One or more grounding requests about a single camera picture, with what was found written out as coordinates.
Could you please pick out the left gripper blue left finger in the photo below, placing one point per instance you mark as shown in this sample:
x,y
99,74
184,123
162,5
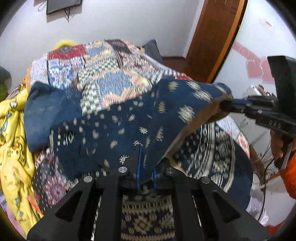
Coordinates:
x,y
139,164

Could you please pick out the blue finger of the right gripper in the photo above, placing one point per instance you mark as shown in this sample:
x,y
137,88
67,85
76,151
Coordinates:
x,y
241,102

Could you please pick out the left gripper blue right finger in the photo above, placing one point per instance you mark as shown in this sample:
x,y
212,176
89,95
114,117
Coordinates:
x,y
155,179

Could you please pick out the navy patterned hooded jacket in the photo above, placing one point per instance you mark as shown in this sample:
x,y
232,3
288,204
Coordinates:
x,y
176,119

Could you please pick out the person's right hand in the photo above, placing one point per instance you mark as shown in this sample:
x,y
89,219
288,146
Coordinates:
x,y
276,144

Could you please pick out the wooden wardrobe with door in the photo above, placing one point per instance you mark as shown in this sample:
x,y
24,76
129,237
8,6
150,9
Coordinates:
x,y
215,32

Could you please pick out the grey bag on floor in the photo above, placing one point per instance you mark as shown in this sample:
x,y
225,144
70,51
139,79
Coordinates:
x,y
151,49

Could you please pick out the patchwork patterned bedspread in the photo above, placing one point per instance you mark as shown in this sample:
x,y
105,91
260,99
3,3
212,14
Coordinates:
x,y
106,72

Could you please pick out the blue denim garment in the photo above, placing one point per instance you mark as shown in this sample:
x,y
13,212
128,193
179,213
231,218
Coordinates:
x,y
48,106

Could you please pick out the yellow cartoon fleece blanket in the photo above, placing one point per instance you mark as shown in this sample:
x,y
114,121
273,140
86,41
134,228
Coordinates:
x,y
17,164

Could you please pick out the green cloth covered stand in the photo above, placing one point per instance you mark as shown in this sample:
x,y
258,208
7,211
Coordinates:
x,y
4,75

